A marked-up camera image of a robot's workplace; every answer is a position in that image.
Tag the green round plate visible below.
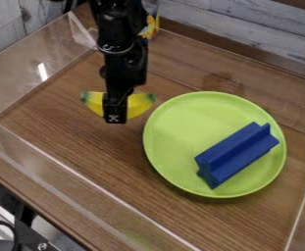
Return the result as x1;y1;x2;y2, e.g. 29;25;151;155
143;91;286;198

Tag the black metal table leg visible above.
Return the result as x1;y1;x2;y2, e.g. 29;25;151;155
14;204;60;251

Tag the black cable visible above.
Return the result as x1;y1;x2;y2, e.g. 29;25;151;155
0;220;19;251

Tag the blue T-shaped block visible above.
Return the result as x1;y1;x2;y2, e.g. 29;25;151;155
194;123;278;189

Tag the yellow labelled tin can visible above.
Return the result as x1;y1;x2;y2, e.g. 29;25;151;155
139;8;159;39

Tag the yellow toy banana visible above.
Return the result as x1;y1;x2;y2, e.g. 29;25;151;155
80;90;155;121

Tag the clear acrylic tray wall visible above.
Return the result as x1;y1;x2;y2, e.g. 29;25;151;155
0;125;200;251

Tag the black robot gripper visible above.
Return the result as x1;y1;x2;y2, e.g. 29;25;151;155
94;37;149;125

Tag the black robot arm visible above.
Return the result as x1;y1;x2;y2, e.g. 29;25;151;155
82;0;153;124

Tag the clear acrylic corner bracket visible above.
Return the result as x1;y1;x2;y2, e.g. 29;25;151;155
68;12;97;50

